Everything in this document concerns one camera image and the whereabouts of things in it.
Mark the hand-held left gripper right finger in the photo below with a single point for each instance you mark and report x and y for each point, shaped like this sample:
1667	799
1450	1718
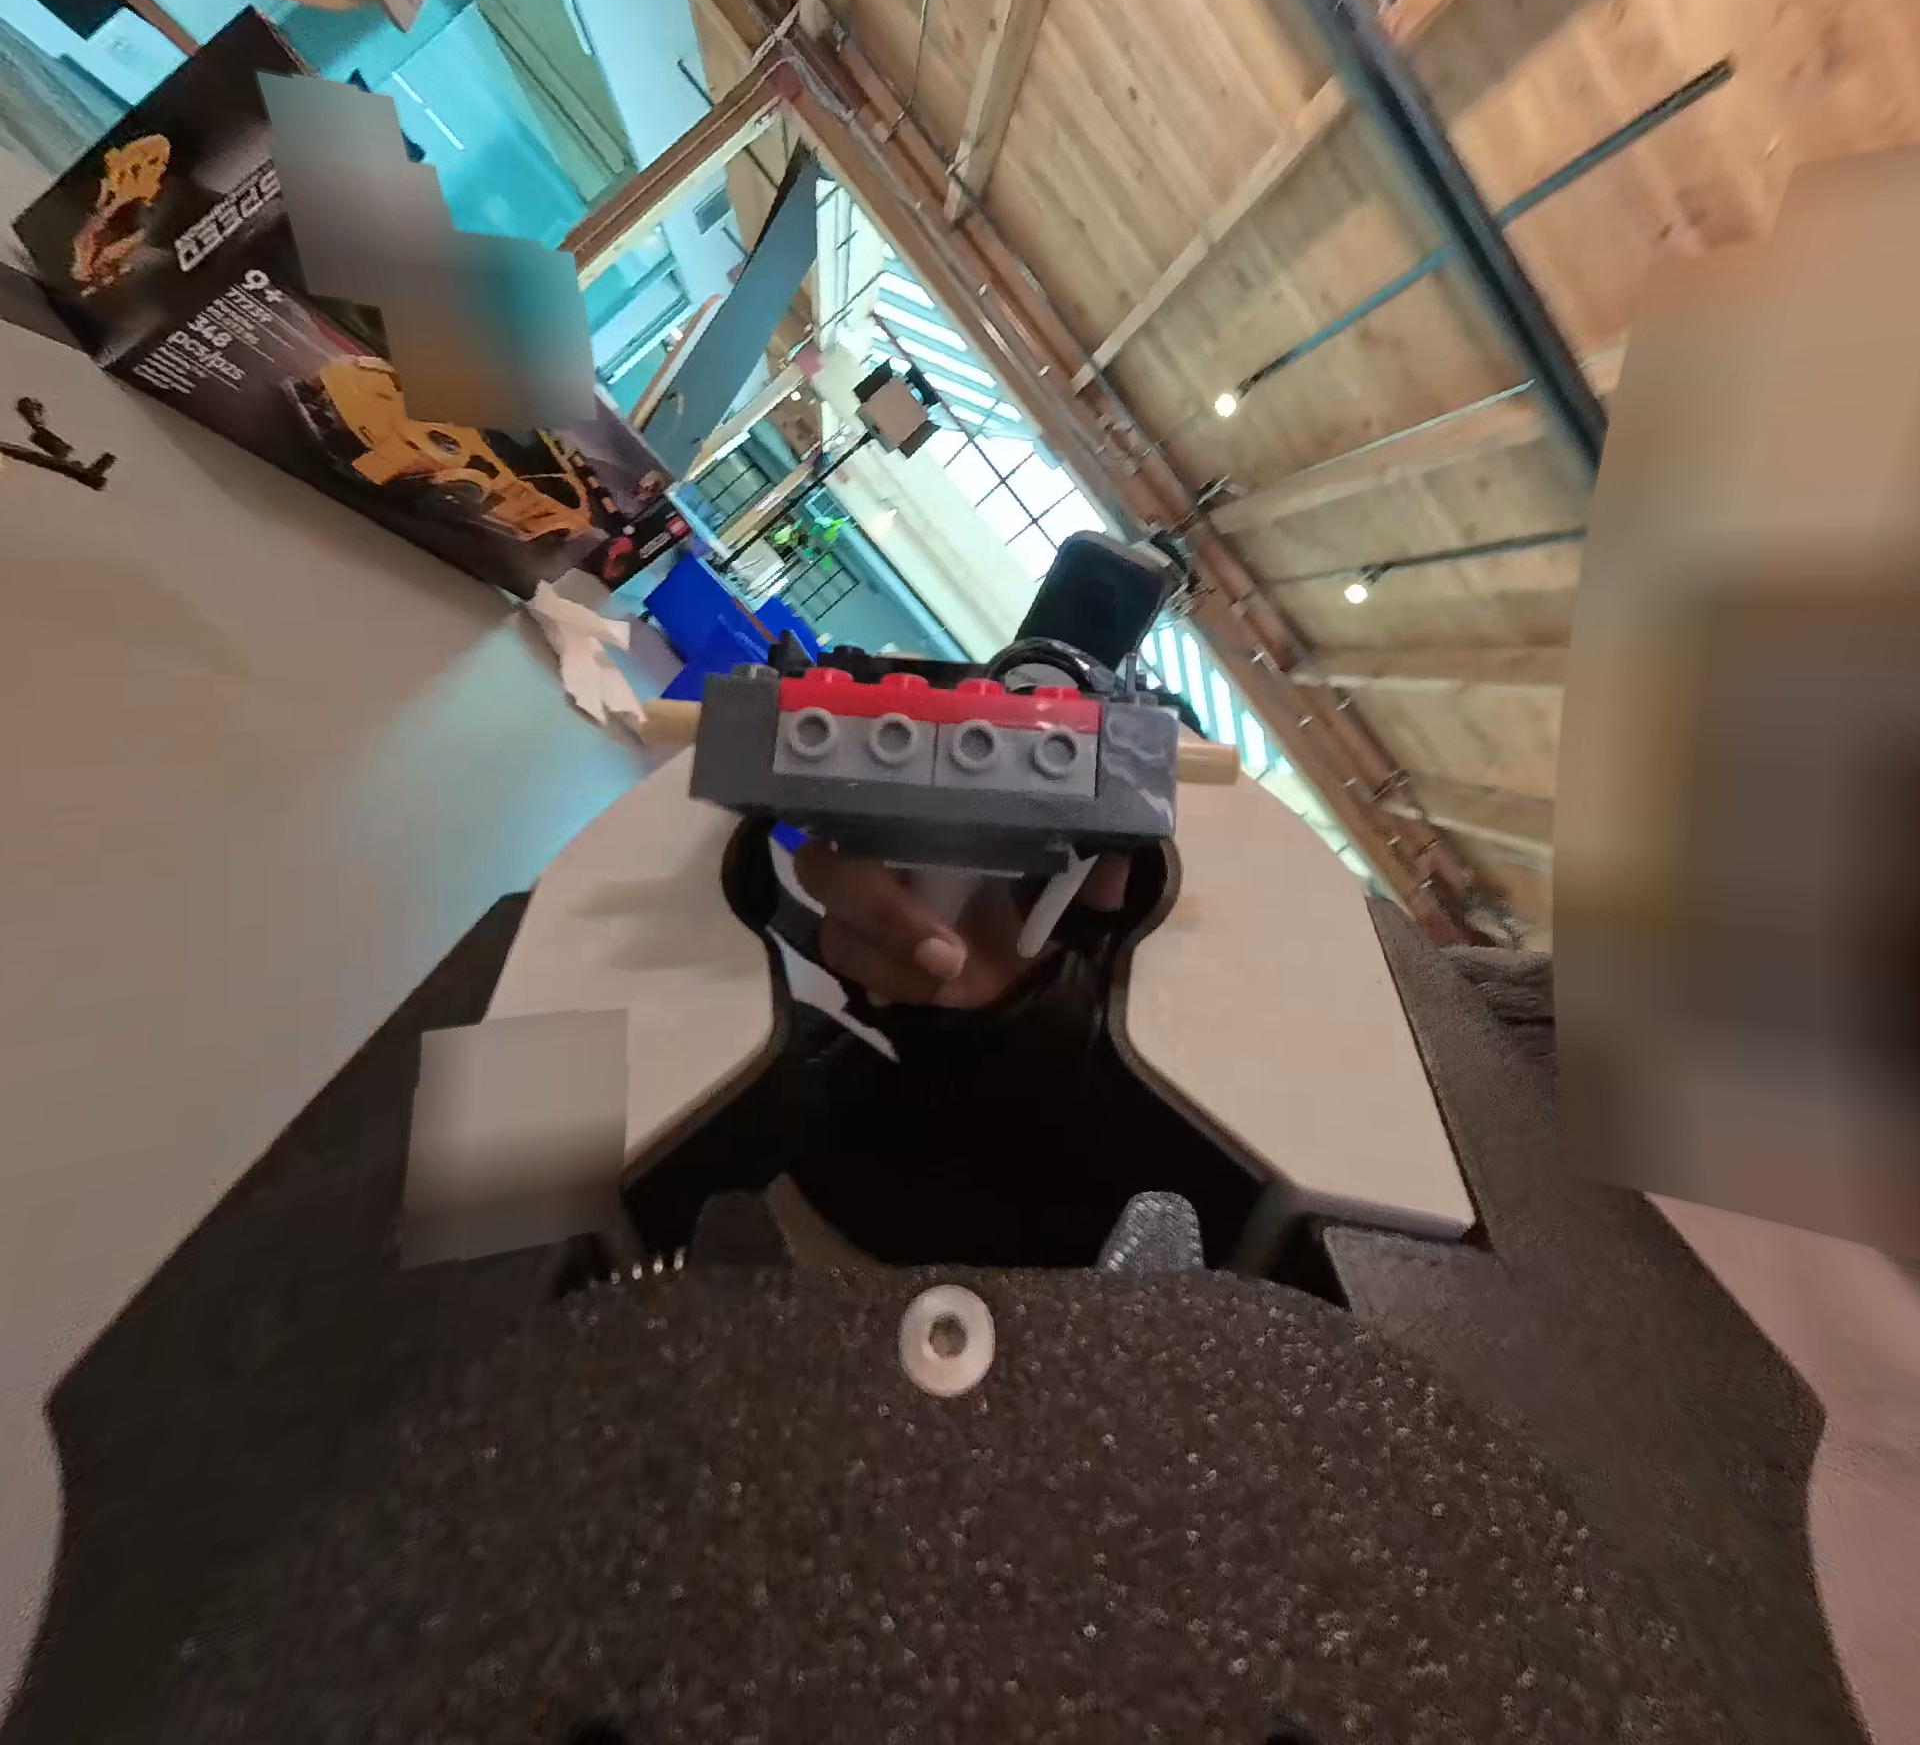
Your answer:
1288	1023

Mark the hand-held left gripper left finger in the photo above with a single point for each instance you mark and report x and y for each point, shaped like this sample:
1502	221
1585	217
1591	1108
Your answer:
630	903

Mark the multicoloured toy brick model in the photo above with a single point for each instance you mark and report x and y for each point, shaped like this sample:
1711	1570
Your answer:
901	784

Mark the person's right hand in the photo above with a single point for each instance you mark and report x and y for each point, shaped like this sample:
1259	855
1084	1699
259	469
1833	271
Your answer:
891	944

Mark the large paned window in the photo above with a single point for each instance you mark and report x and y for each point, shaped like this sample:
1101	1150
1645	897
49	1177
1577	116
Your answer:
989	487

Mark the crumpled white paper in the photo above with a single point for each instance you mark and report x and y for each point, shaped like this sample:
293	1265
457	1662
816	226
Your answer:
584	647

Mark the hanging square lamp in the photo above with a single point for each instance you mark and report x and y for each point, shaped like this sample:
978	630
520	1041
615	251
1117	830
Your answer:
897	412

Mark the blue plastic bin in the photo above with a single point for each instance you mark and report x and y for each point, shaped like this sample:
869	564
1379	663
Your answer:
719	619

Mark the dark hanging banner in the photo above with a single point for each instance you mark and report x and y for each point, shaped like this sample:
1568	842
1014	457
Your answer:
750	321

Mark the grey steel ceiling beam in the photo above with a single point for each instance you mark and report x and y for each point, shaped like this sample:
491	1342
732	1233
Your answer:
1395	94

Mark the black angled toy piece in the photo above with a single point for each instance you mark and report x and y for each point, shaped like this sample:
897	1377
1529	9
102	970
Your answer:
62	445

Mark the black toy car box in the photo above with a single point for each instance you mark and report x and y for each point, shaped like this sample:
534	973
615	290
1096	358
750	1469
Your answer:
178	275

